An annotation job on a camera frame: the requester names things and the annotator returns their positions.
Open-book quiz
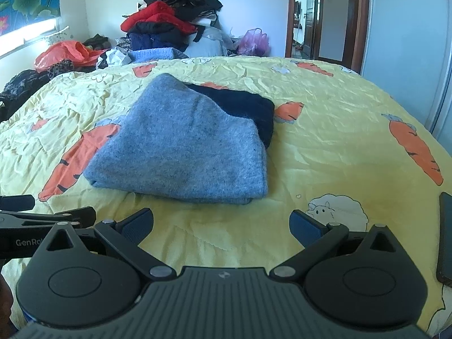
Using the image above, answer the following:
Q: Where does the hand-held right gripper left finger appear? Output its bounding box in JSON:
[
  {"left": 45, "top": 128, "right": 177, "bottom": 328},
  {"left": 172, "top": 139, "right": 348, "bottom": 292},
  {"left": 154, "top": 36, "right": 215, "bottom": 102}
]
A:
[{"left": 46, "top": 208, "right": 177, "bottom": 284}]

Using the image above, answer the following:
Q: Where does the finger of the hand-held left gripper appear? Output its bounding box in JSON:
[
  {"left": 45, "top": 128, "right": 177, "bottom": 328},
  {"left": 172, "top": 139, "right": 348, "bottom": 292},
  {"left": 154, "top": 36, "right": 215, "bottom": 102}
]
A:
[
  {"left": 0, "top": 206, "right": 97, "bottom": 230},
  {"left": 0, "top": 194, "right": 36, "bottom": 213}
]

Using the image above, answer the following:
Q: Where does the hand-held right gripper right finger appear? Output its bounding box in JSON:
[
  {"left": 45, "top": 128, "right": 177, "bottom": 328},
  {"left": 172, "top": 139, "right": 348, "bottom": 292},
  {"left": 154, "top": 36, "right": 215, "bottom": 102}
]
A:
[{"left": 268, "top": 209, "right": 401, "bottom": 284}]

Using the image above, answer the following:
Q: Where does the blue sweater with navy sleeves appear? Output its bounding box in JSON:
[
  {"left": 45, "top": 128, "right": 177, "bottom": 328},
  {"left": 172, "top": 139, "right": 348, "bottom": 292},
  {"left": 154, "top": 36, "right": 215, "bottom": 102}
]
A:
[{"left": 82, "top": 73, "right": 275, "bottom": 206}]

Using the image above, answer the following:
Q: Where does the yellow carrot print bedsheet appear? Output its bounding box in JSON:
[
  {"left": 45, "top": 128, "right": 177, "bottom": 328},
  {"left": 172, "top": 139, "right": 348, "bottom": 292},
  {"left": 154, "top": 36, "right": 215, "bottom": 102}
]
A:
[{"left": 0, "top": 56, "right": 452, "bottom": 336}]

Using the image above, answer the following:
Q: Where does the dark patterned cloth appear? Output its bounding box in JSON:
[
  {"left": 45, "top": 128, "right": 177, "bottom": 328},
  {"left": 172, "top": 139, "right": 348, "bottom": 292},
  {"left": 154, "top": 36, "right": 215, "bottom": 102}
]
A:
[{"left": 0, "top": 69, "right": 54, "bottom": 123}]

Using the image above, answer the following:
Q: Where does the leopard print cloth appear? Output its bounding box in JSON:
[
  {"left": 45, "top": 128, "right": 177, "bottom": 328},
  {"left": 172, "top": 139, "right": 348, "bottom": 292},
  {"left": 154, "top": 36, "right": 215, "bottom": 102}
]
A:
[{"left": 47, "top": 59, "right": 75, "bottom": 79}]

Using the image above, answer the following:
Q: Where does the black smartphone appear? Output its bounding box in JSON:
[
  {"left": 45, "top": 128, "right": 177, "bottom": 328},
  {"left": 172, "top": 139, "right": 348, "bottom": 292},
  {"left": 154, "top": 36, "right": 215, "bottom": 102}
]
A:
[{"left": 436, "top": 191, "right": 452, "bottom": 288}]

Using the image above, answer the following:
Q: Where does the orange plastic bag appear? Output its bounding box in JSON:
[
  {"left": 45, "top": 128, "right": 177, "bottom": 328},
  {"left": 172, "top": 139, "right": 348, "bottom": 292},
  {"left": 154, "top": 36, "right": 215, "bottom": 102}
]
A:
[{"left": 34, "top": 40, "right": 107, "bottom": 72}]

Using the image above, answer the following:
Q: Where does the white crumpled cloth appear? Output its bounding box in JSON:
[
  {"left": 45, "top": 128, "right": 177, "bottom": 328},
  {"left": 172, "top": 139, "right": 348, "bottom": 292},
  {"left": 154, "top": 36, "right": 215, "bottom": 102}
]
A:
[{"left": 97, "top": 47, "right": 134, "bottom": 70}]

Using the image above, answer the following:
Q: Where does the light blue knit cloth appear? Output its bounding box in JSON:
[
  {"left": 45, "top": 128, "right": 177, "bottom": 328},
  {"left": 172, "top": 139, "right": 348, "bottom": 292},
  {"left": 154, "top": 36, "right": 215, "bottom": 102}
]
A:
[{"left": 129, "top": 47, "right": 190, "bottom": 61}]

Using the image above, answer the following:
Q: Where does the dark green cloth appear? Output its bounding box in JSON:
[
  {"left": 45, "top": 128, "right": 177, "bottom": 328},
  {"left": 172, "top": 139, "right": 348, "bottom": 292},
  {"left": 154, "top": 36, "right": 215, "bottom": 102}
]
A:
[{"left": 83, "top": 33, "right": 114, "bottom": 52}]

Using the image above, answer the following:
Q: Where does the navy garment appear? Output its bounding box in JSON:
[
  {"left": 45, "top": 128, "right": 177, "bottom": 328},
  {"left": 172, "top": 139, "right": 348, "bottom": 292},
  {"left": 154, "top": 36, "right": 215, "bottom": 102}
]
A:
[{"left": 128, "top": 31, "right": 190, "bottom": 52}]

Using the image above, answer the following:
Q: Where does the purple plastic bag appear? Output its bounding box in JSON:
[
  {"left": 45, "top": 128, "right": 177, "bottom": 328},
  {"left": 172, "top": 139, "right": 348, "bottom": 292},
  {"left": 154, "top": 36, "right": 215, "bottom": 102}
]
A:
[{"left": 237, "top": 28, "right": 272, "bottom": 58}]

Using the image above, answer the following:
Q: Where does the grey cloth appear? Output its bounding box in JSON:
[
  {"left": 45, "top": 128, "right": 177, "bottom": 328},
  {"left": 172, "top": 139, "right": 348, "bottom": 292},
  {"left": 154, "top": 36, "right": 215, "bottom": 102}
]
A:
[{"left": 187, "top": 25, "right": 238, "bottom": 58}]

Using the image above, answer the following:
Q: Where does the black jacket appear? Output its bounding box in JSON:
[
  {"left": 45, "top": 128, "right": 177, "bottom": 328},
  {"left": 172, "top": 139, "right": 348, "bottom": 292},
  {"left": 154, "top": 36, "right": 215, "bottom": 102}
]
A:
[{"left": 136, "top": 21, "right": 185, "bottom": 43}]

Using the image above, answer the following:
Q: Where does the red jacket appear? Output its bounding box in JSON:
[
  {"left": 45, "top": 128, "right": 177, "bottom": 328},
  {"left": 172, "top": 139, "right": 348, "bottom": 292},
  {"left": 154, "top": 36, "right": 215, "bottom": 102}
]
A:
[{"left": 121, "top": 1, "right": 198, "bottom": 35}]

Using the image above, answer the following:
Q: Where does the white wardrobe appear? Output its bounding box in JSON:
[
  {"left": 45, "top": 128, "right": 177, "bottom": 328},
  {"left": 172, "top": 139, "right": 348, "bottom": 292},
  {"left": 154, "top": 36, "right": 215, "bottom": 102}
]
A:
[{"left": 360, "top": 0, "right": 452, "bottom": 144}]

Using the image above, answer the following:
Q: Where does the wooden door frame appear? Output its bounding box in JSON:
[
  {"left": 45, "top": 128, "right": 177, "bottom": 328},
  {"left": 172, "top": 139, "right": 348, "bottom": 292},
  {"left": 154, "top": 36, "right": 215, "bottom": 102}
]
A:
[{"left": 284, "top": 0, "right": 372, "bottom": 75}]

